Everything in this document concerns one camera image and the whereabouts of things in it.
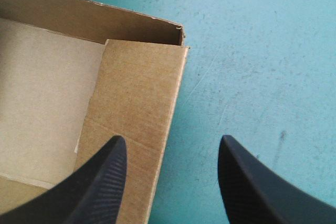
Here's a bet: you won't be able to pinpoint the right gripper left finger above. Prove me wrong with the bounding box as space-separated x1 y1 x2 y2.
0 134 128 224

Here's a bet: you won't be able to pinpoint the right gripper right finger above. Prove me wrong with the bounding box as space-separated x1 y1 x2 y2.
218 134 336 224

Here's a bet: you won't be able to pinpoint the brown cardboard box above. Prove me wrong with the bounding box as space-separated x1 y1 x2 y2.
0 0 192 224

